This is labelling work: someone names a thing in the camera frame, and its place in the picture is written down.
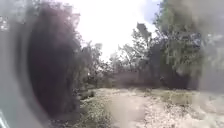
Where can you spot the pale dirt path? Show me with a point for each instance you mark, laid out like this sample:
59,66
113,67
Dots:
127,107

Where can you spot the dry grass and leaf ground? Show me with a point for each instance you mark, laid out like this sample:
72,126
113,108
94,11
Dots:
93,111
186,110

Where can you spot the dark dense trees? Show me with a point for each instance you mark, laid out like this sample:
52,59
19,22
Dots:
53,66

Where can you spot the wood of green trees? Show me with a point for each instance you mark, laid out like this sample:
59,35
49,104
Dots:
176,50

